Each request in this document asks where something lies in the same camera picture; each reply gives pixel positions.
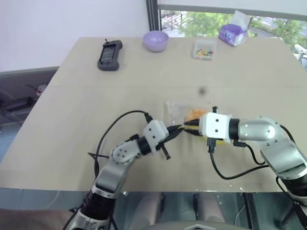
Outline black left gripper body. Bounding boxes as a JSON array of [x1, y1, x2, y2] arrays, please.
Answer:
[[155, 126, 177, 161]]

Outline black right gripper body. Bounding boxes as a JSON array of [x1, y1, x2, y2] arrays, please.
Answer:
[[195, 106, 219, 141]]

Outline orange snack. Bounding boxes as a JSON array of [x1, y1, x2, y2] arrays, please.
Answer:
[[185, 108, 210, 122]]

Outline clear plastic bag yellow zipper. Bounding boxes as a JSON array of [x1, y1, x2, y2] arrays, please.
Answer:
[[164, 100, 234, 147]]

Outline clear plastic box colourful bits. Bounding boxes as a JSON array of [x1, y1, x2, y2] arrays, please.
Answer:
[[191, 38, 217, 62]]

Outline pale grey rounded leg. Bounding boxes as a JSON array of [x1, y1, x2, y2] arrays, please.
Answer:
[[135, 192, 166, 226], [193, 192, 226, 224]]

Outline purple and white package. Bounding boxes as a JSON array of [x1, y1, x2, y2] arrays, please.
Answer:
[[218, 10, 253, 47]]

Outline purple bowl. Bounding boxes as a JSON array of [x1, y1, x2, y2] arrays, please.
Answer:
[[142, 30, 169, 53]]

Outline black table leg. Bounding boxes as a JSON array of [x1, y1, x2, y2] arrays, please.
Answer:
[[241, 192, 255, 230]]

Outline black handheld controller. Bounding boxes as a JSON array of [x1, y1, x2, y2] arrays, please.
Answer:
[[96, 38, 124, 72]]

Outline white plastic object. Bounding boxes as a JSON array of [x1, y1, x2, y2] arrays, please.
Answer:
[[294, 44, 307, 70]]

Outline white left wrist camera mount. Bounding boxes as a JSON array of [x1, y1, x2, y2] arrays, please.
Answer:
[[143, 120, 169, 150]]

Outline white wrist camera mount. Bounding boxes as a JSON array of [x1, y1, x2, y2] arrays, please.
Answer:
[[143, 120, 169, 150], [199, 112, 233, 141]]

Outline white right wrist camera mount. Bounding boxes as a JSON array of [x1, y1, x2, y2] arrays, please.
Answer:
[[199, 112, 233, 141]]

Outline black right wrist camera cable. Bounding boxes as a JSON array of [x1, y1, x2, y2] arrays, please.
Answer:
[[207, 138, 271, 180]]

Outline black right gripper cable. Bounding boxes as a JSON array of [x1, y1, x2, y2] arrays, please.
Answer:
[[233, 139, 267, 166]]

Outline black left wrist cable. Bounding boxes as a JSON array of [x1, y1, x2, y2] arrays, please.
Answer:
[[87, 110, 154, 179]]

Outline grey window frame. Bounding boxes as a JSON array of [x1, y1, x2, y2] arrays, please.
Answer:
[[145, 0, 307, 32]]

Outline black box with cables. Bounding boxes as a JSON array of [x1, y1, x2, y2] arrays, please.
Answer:
[[0, 95, 37, 121]]

